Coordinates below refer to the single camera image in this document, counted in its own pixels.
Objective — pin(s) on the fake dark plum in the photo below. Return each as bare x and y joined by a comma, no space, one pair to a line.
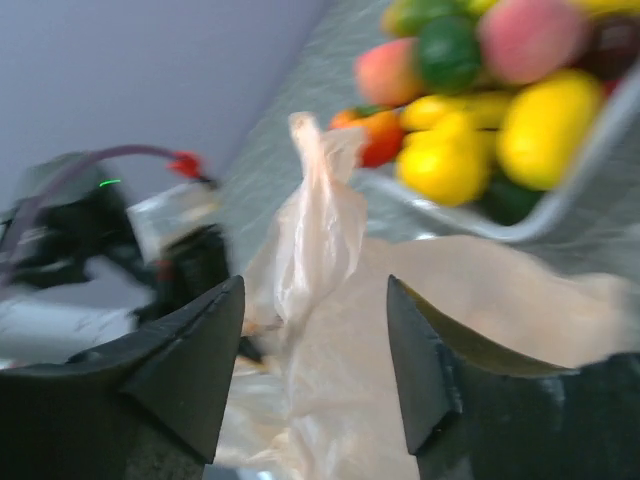
612,48

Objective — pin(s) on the white plastic fruit tray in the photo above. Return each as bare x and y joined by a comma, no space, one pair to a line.
607,171

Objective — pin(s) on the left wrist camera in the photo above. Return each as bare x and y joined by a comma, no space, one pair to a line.
166,218

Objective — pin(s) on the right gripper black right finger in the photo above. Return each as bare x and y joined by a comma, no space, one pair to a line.
473,409

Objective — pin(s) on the fake pink peach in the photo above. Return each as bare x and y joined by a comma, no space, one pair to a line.
524,41

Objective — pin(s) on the fake yellow mango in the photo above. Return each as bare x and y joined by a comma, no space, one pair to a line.
545,126

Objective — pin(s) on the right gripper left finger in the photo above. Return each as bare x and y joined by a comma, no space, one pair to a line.
148,405

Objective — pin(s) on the translucent orange plastic bag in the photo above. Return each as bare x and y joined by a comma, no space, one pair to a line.
326,406

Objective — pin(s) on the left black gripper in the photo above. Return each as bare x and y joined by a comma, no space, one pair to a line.
190,267

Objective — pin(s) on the fake green lime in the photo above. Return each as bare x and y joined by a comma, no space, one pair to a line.
448,55

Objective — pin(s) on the fake left peach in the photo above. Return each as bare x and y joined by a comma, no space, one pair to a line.
386,75

